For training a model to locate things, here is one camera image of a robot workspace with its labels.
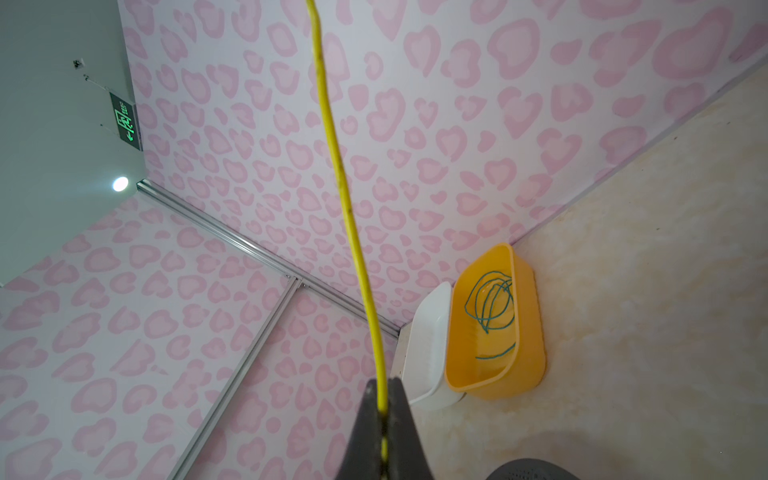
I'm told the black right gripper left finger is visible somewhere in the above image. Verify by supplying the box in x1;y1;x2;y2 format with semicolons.
335;379;383;480

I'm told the dark grey cable spool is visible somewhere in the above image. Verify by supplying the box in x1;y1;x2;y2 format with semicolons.
487;458;579;480

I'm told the green cable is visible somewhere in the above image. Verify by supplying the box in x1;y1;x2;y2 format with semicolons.
464;270;517;361

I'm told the yellow cable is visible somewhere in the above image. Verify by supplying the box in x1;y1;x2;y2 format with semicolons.
305;0;390;480

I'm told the aluminium frame post left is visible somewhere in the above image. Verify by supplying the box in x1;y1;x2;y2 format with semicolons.
137;179;367;320

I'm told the white plastic tray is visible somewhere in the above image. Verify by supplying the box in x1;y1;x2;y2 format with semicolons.
390;282;465;410

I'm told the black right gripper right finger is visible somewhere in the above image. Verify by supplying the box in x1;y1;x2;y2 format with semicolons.
386;378;433;480

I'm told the ceiling spot light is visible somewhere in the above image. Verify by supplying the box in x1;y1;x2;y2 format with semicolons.
112;176;129;192

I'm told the aluminium diagonal frame bar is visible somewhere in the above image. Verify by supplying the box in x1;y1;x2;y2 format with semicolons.
168;276;302;480

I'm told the yellow plastic tray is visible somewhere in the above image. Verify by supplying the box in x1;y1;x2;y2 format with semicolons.
445;244;546;400

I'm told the green exit sign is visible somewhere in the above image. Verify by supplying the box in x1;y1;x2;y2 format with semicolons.
109;91;143;151

